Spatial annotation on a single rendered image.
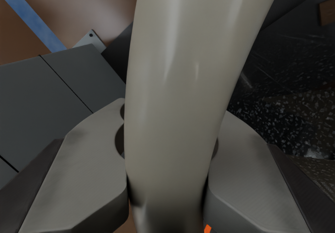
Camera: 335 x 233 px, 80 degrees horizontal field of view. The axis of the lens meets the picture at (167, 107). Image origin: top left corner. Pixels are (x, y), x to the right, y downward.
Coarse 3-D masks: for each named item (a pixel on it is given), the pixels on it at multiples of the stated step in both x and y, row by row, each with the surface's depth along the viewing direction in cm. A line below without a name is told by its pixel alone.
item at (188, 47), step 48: (144, 0) 4; (192, 0) 4; (240, 0) 4; (144, 48) 4; (192, 48) 4; (240, 48) 4; (144, 96) 5; (192, 96) 4; (144, 144) 5; (192, 144) 5; (144, 192) 6; (192, 192) 6
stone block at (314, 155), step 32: (320, 0) 74; (288, 32) 68; (320, 32) 53; (256, 64) 64; (288, 64) 50; (320, 64) 42; (256, 96) 48; (288, 96) 40; (320, 96) 35; (256, 128) 46; (288, 128) 40; (320, 128) 35; (320, 160) 35
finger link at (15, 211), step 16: (48, 144) 8; (32, 160) 7; (48, 160) 7; (16, 176) 6; (32, 176) 6; (0, 192) 6; (16, 192) 6; (32, 192) 6; (0, 208) 6; (16, 208) 6; (0, 224) 5; (16, 224) 5
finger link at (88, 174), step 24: (96, 120) 9; (120, 120) 10; (72, 144) 8; (96, 144) 8; (120, 144) 9; (72, 168) 7; (96, 168) 7; (120, 168) 7; (48, 192) 6; (72, 192) 6; (96, 192) 6; (120, 192) 6; (48, 216) 5; (72, 216) 5; (96, 216) 6; (120, 216) 7
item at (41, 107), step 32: (32, 64) 70; (64, 64) 84; (96, 64) 105; (0, 96) 55; (32, 96) 63; (64, 96) 75; (96, 96) 90; (0, 128) 51; (32, 128) 58; (64, 128) 67; (0, 160) 47
